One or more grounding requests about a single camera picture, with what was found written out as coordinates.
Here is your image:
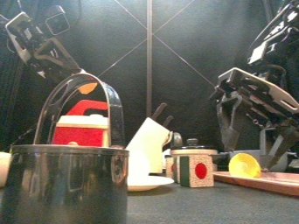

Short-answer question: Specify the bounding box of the white knife block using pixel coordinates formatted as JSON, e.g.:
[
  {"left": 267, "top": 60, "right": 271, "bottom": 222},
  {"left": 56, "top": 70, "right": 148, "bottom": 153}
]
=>
[{"left": 125, "top": 116, "right": 173, "bottom": 175}]

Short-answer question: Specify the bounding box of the shiny metal bucket with handle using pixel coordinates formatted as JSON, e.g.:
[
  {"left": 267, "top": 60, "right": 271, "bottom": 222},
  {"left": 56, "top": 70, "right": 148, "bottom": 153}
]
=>
[{"left": 0, "top": 72, "right": 129, "bottom": 224}]

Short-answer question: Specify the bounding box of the black-handled toy knife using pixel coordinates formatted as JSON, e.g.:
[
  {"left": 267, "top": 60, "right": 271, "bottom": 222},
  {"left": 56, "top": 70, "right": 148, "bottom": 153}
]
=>
[
  {"left": 161, "top": 115, "right": 175, "bottom": 128},
  {"left": 151, "top": 102, "right": 168, "bottom": 122}
]

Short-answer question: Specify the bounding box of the black pot lid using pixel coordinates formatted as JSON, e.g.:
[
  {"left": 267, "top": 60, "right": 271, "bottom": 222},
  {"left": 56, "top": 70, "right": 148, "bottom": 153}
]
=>
[{"left": 171, "top": 137, "right": 217, "bottom": 151}]

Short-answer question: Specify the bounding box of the toy block red dot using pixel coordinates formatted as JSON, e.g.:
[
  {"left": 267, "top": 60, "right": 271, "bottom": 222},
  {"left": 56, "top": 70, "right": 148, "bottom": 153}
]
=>
[
  {"left": 177, "top": 154, "right": 216, "bottom": 188},
  {"left": 164, "top": 156, "right": 181, "bottom": 179}
]

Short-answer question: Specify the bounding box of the light blue bowl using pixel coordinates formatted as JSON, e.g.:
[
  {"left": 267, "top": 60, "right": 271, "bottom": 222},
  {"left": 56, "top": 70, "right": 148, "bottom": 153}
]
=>
[{"left": 228, "top": 149, "right": 290, "bottom": 172}]

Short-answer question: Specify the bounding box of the pink tray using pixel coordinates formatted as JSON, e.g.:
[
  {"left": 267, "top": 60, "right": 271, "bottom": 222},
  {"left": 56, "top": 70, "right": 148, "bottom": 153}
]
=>
[{"left": 212, "top": 171, "right": 299, "bottom": 197}]

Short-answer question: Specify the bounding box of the yellow toy corn pointed half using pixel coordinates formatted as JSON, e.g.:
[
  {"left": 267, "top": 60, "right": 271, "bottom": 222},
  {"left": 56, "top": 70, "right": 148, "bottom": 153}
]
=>
[{"left": 228, "top": 152, "right": 263, "bottom": 179}]

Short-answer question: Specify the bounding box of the red toy box cream top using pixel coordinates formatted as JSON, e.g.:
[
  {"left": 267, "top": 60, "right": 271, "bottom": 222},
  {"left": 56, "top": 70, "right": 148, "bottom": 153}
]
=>
[{"left": 51, "top": 99, "right": 111, "bottom": 148}]

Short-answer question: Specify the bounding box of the white rounded dish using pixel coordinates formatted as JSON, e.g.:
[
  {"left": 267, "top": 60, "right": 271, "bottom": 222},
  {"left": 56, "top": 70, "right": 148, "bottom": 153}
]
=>
[{"left": 0, "top": 151, "right": 13, "bottom": 188}]

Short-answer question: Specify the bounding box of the thin diagonal brace wire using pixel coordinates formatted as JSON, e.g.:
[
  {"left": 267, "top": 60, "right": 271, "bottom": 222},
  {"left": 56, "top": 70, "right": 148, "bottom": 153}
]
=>
[
  {"left": 113, "top": 0, "right": 217, "bottom": 88},
  {"left": 97, "top": 0, "right": 197, "bottom": 78}
]

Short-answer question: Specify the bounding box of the grey metal frame pole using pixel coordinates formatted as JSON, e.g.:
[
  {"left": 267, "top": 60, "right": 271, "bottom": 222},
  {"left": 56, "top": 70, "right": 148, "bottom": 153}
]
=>
[{"left": 145, "top": 0, "right": 155, "bottom": 118}]

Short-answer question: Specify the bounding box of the white round plate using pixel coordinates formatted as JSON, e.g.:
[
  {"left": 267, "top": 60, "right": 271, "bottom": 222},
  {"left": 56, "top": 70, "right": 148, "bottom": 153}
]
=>
[{"left": 127, "top": 174, "right": 175, "bottom": 193}]

